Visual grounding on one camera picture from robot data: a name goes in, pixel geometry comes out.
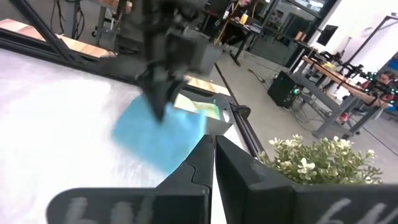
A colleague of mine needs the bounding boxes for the black wall monitor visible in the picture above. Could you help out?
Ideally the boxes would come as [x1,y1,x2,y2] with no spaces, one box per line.
[317,24,339,47]

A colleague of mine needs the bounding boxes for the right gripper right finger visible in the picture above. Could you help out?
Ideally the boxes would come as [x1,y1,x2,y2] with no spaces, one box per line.
[215,135,398,224]

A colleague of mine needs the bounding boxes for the green microfiber towel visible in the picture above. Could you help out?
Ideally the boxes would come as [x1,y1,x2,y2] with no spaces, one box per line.
[174,93,221,121]

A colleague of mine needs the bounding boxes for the grey plastic bin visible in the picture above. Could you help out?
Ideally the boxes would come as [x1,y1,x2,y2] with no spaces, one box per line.
[172,91,236,137]

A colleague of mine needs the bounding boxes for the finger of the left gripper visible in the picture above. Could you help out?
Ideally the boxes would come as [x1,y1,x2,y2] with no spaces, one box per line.
[164,79,187,121]
[141,73,171,124]

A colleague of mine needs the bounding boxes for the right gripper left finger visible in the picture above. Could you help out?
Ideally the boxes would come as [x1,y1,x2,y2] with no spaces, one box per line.
[45,134,216,224]

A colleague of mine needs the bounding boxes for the person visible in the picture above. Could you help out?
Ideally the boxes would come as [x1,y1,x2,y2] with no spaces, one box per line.
[223,0,259,44]
[360,70,398,105]

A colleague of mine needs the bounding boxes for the wooden workbench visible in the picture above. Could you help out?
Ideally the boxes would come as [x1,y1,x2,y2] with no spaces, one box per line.
[303,55,393,140]

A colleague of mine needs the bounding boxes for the blue microfiber towel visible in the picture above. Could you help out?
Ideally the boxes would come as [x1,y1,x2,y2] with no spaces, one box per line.
[111,95,208,175]

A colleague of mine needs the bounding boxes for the small potted green plant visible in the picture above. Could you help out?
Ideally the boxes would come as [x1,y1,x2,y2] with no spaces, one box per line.
[257,134,384,187]

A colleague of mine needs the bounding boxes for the black computer case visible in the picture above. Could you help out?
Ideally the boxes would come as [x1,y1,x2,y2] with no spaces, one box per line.
[267,70,304,109]

